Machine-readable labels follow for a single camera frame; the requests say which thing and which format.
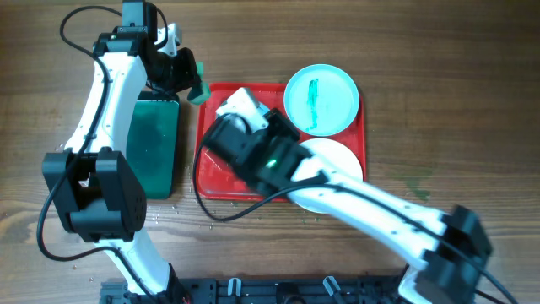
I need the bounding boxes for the black tub of green water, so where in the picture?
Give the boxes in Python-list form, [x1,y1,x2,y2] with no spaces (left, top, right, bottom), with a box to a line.
[127,91,181,199]

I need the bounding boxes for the white plate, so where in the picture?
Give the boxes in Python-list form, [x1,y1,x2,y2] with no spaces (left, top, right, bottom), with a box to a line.
[290,138,365,214]
[283,64,361,137]

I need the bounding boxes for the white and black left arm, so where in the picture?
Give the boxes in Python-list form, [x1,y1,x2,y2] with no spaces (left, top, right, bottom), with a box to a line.
[42,21,209,303]

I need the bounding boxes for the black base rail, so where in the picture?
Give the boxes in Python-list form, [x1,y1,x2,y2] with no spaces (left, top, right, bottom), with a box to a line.
[100,275,423,304]

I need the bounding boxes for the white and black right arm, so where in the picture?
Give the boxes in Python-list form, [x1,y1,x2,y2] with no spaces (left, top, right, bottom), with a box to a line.
[202,88,493,303]

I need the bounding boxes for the green and yellow sponge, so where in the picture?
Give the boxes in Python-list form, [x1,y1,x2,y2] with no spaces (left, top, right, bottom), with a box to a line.
[187,62,211,106]

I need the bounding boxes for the red plastic tray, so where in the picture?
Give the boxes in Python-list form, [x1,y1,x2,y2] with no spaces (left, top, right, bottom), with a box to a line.
[196,82,367,201]

